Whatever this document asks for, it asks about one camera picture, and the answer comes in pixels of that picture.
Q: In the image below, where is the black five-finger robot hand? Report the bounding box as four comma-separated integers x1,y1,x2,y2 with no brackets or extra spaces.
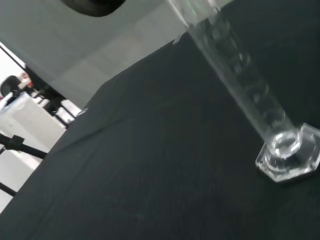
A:
58,0,127,18

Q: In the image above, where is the black office chair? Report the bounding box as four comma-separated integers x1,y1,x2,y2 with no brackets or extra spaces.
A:
0,75,22,98

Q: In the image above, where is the white cabinet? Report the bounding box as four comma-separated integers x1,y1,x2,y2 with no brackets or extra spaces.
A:
0,91,66,153

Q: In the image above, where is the black tripod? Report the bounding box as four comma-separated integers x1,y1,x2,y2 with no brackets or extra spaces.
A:
0,134,48,197

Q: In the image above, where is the black bench cloth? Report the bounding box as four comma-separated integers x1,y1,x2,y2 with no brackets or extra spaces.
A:
0,0,320,240

